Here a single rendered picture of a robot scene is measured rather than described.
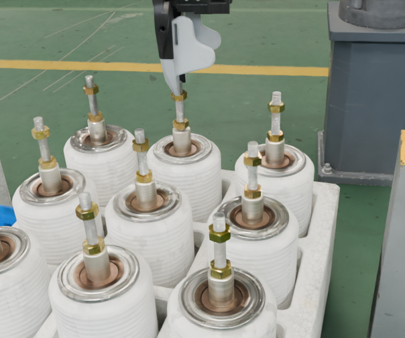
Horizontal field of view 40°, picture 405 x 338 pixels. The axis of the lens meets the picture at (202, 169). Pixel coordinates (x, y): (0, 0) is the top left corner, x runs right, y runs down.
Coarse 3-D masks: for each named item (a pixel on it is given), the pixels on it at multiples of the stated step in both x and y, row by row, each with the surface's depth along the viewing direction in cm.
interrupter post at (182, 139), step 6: (174, 132) 68; (180, 132) 68; (186, 132) 68; (174, 138) 68; (180, 138) 68; (186, 138) 68; (174, 144) 69; (180, 144) 68; (186, 144) 69; (174, 150) 70; (180, 150) 69; (186, 150) 69
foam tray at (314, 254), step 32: (224, 192) 78; (320, 192) 73; (192, 224) 68; (320, 224) 67; (320, 256) 62; (160, 288) 59; (320, 288) 58; (160, 320) 60; (288, 320) 55; (320, 320) 66
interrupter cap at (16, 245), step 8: (0, 232) 57; (8, 232) 57; (16, 232) 57; (24, 232) 56; (0, 240) 56; (8, 240) 56; (16, 240) 55; (24, 240) 55; (8, 248) 55; (16, 248) 54; (24, 248) 54; (0, 256) 54; (8, 256) 53; (16, 256) 53; (24, 256) 53; (0, 264) 52; (8, 264) 52; (16, 264) 52; (0, 272) 51
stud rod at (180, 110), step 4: (180, 84) 65; (180, 88) 65; (180, 92) 65; (176, 104) 66; (180, 104) 66; (176, 108) 67; (180, 108) 67; (176, 112) 67; (180, 112) 67; (176, 116) 68; (180, 116) 67; (180, 120) 67
